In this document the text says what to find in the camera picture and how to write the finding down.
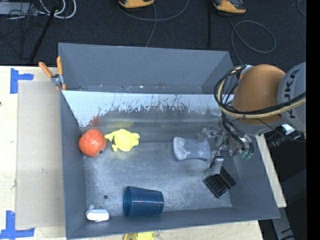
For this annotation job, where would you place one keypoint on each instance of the grey metal bin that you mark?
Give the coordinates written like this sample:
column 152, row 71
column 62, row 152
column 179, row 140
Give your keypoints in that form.
column 155, row 174

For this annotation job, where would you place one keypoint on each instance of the pale cardboard board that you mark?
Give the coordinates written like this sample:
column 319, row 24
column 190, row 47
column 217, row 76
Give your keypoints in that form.
column 37, row 154

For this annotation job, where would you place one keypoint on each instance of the red-orange apple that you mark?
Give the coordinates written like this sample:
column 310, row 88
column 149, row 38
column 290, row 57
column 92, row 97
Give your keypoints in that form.
column 91, row 142

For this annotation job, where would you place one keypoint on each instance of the yellow toy animal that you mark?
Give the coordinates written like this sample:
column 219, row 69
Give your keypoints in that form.
column 123, row 140

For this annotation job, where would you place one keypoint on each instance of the small white plastic object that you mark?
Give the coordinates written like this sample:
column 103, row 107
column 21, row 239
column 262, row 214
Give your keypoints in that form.
column 97, row 215

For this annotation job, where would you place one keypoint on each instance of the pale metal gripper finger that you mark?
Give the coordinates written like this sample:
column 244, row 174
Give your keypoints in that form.
column 217, row 163
column 205, row 135

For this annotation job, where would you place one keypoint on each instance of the dark blue plastic cup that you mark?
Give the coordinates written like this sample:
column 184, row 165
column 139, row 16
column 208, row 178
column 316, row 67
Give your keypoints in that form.
column 142, row 202

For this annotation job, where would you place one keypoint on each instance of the clear pale blue plastic piece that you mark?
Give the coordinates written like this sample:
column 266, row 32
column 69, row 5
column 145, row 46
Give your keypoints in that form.
column 191, row 149

